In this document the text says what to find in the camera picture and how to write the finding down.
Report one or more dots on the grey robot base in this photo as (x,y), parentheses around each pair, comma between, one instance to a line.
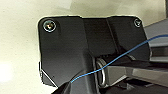
(136,75)

